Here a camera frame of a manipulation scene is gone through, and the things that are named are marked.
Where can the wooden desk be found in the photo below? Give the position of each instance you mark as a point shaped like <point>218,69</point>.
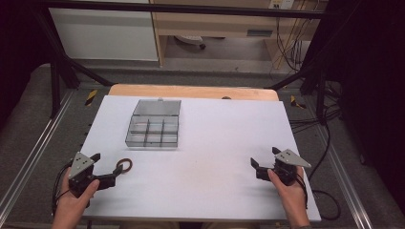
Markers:
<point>207,24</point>

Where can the person's right hand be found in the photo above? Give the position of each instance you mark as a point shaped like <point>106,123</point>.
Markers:
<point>293,197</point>

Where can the wooden table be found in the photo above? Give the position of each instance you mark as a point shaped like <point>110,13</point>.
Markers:
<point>191,91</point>

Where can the person's left hand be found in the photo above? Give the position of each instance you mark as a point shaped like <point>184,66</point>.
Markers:
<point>71,205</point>

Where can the white chair base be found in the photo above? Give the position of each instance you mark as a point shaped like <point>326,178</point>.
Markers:
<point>191,39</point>

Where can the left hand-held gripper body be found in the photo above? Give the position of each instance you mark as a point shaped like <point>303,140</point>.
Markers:
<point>79,165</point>

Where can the white wall socket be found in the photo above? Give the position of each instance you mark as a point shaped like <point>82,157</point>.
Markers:
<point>281,4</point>

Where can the white cabinet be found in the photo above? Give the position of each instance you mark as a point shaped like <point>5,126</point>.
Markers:
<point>105,31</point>

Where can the clear plastic compartment box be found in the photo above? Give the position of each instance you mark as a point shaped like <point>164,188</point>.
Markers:
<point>154,127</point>

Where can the black curtain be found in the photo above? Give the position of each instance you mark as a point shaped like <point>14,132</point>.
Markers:
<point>372,95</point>
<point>16,47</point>

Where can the black metal frame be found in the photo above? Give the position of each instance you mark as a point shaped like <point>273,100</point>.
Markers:
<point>191,8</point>

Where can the yellow black floor tape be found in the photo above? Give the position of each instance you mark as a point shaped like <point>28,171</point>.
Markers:
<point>91,97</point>
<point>296,102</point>

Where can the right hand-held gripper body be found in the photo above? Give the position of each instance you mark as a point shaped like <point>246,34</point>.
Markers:
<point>286,170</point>

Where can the white table board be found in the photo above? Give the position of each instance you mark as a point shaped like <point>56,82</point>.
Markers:
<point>207,152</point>

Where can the metal floor rail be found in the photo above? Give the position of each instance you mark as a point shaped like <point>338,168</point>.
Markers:
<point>35,149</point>
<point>344,178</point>

